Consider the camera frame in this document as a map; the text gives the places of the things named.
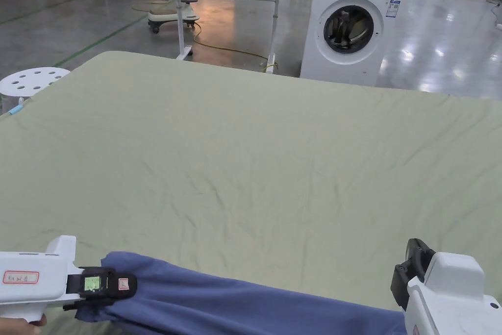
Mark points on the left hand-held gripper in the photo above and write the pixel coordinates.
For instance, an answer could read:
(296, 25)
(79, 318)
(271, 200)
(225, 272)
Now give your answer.
(35, 268)

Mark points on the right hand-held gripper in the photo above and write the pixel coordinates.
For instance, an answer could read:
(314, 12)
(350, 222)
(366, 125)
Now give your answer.
(451, 295)

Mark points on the blue garment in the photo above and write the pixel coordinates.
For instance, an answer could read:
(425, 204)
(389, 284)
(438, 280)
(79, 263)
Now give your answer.
(235, 307)

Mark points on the person's left hand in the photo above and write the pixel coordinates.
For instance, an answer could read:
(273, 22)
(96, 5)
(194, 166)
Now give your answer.
(15, 325)

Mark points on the bed with pale green sheet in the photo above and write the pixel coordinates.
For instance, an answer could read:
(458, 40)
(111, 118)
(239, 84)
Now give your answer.
(251, 154)

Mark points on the white wheeled ride-on cart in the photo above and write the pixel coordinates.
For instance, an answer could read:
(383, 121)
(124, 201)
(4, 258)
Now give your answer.
(172, 13)

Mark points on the white washing machine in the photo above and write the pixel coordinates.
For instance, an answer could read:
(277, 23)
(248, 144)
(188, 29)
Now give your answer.
(349, 33)

